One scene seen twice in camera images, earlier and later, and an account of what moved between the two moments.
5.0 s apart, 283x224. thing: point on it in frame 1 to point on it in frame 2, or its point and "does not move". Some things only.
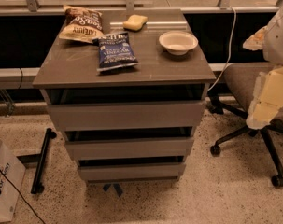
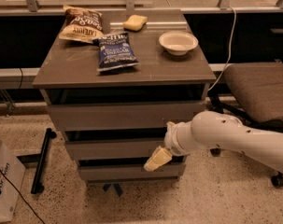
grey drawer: [132, 148] does not move
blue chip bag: [116, 51] does not move
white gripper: [279, 41] to [170, 141]
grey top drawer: [79, 117] does not move
